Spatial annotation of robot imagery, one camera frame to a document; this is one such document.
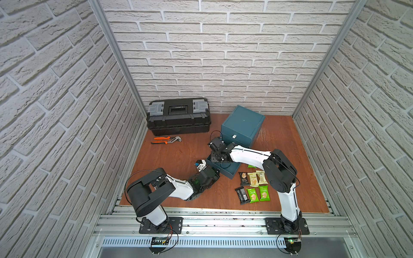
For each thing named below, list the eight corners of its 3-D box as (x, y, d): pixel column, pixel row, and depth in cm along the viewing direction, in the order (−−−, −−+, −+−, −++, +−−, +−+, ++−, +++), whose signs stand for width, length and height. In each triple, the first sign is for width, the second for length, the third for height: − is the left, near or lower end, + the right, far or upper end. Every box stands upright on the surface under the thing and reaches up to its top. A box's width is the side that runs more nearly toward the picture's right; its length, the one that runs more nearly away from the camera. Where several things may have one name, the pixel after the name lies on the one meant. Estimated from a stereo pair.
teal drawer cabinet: (218, 149, 103) (219, 127, 85) (232, 127, 115) (237, 104, 97) (243, 162, 97) (251, 141, 79) (256, 138, 109) (265, 115, 91)
